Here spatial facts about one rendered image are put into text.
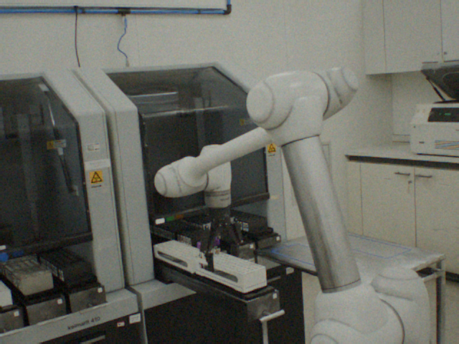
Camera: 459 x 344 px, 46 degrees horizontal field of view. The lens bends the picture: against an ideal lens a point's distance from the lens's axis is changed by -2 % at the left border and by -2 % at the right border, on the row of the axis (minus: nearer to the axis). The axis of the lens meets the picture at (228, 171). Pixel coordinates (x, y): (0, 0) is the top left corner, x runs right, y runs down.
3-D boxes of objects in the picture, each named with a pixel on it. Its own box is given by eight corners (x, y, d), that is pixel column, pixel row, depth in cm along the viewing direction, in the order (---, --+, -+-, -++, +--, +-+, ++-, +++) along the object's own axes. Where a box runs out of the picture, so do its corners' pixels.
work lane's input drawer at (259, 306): (148, 274, 231) (145, 254, 230) (176, 266, 239) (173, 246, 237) (256, 327, 172) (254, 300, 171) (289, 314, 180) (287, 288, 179)
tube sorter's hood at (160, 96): (102, 209, 260) (87, 74, 250) (207, 188, 294) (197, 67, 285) (153, 226, 218) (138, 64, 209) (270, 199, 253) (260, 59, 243)
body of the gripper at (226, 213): (214, 209, 186) (216, 236, 188) (234, 204, 191) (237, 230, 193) (202, 206, 192) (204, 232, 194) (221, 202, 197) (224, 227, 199)
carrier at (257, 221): (265, 228, 257) (265, 216, 256) (268, 229, 255) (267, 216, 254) (245, 233, 250) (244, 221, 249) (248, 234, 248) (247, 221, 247)
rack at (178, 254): (154, 259, 228) (153, 245, 227) (175, 254, 234) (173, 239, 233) (192, 276, 204) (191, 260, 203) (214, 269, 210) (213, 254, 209)
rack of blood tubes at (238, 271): (194, 272, 202) (193, 256, 202) (216, 266, 208) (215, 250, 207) (244, 292, 178) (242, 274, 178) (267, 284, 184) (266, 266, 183)
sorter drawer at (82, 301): (19, 270, 249) (16, 251, 247) (48, 263, 257) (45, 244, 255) (75, 317, 190) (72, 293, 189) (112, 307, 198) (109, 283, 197)
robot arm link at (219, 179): (218, 185, 198) (189, 192, 190) (214, 142, 196) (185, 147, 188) (239, 188, 190) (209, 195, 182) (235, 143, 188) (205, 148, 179)
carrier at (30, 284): (52, 286, 199) (50, 270, 198) (54, 287, 197) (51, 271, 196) (21, 294, 192) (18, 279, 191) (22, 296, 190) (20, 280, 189)
